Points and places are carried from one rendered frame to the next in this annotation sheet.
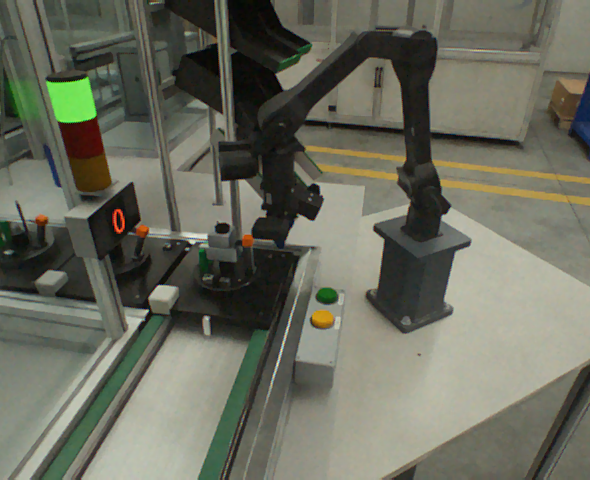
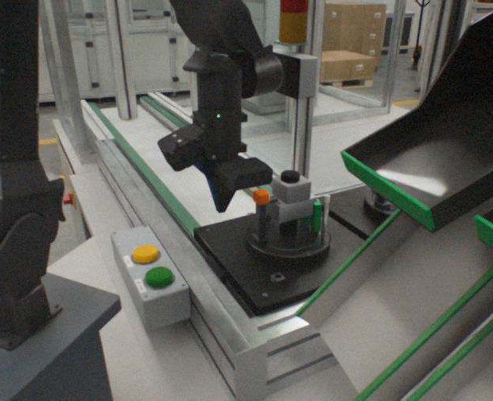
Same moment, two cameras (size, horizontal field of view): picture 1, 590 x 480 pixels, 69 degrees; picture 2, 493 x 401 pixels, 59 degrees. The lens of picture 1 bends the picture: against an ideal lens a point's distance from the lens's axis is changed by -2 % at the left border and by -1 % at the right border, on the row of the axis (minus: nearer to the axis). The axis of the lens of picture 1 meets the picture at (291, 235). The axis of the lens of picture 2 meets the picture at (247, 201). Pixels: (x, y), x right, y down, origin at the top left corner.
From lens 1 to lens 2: 1.23 m
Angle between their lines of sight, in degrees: 111
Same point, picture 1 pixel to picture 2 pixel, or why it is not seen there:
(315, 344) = (137, 238)
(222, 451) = (157, 187)
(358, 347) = (114, 336)
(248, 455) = (137, 184)
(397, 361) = not seen: hidden behind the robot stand
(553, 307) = not seen: outside the picture
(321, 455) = (108, 251)
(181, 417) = (206, 201)
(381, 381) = not seen: hidden behind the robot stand
